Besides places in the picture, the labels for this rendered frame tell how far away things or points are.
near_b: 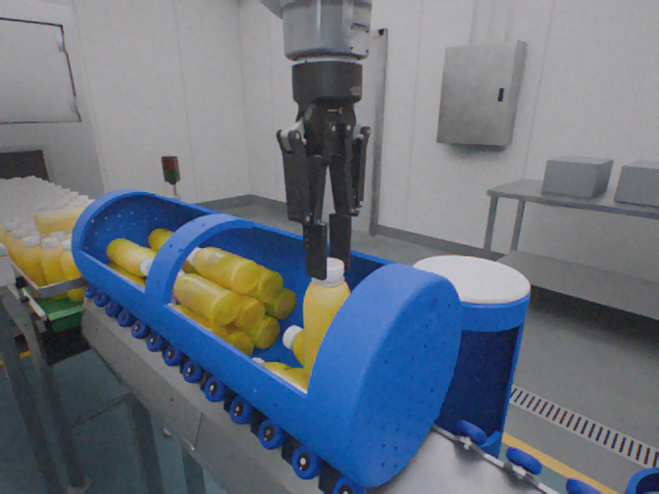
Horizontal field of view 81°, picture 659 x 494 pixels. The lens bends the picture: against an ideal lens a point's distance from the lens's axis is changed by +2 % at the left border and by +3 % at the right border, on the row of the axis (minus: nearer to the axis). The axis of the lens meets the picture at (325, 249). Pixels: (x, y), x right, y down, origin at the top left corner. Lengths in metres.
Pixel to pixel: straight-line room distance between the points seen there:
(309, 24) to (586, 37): 3.45
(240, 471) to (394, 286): 0.43
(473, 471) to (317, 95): 0.56
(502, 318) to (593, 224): 2.89
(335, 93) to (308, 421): 0.36
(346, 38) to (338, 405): 0.36
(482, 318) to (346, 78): 0.66
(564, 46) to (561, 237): 1.51
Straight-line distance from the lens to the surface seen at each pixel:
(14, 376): 1.49
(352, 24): 0.42
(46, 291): 1.29
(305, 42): 0.41
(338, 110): 0.44
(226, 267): 0.73
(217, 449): 0.78
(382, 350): 0.43
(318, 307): 0.47
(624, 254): 3.82
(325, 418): 0.46
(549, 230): 3.88
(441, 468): 0.68
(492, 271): 1.09
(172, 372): 0.87
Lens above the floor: 1.42
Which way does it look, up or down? 20 degrees down
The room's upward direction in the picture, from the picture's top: straight up
